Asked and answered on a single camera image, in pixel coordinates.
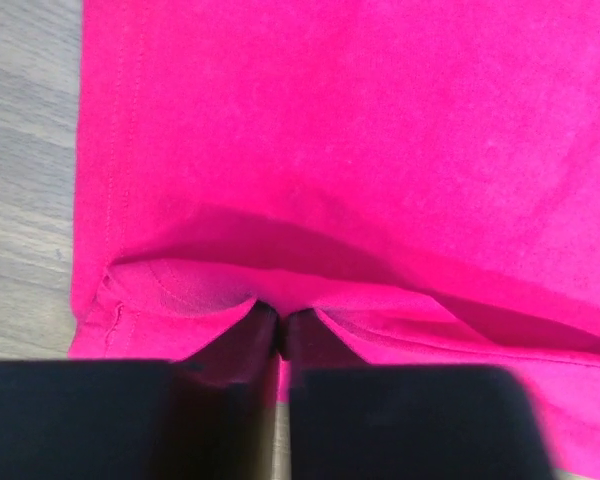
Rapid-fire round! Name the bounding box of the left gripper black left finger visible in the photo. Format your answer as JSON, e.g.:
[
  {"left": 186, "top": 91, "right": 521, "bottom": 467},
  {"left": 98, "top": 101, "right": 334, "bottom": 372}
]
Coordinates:
[{"left": 0, "top": 303, "right": 278, "bottom": 479}]

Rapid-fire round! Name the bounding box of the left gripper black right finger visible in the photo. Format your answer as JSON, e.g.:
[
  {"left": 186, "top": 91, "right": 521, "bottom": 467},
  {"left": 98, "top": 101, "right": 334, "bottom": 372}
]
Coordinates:
[{"left": 284, "top": 310, "right": 554, "bottom": 480}]

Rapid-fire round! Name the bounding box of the pink red t-shirt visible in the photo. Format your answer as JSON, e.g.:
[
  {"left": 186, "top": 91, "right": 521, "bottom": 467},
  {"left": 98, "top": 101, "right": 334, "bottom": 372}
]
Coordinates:
[{"left": 69, "top": 1, "right": 600, "bottom": 479}]

